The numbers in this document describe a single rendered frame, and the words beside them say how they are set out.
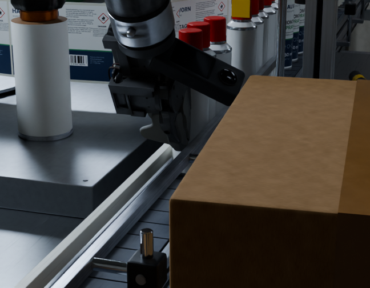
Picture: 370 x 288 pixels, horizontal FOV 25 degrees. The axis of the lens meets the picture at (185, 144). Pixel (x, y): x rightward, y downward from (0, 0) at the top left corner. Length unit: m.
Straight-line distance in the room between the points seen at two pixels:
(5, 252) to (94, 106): 0.51
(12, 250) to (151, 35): 0.33
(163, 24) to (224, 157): 0.46
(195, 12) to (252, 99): 0.92
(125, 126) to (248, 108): 0.78
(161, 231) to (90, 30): 0.60
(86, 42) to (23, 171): 0.38
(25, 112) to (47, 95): 0.05
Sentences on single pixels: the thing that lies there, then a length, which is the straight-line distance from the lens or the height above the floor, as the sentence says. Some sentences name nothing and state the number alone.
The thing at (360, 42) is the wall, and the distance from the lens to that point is 5.40.
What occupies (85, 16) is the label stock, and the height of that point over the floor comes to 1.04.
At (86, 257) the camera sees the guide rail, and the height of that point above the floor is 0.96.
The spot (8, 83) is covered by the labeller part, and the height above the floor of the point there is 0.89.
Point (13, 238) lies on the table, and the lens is 1.13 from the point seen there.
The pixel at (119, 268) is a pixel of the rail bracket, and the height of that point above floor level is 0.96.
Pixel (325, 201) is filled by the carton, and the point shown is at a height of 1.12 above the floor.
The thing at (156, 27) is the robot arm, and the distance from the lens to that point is 0.97.
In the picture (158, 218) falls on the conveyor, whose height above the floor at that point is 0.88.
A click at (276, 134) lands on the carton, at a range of 0.58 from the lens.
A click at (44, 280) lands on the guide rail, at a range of 0.86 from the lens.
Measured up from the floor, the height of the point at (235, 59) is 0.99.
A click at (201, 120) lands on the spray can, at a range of 1.15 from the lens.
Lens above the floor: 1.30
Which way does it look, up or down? 19 degrees down
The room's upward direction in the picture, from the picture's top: straight up
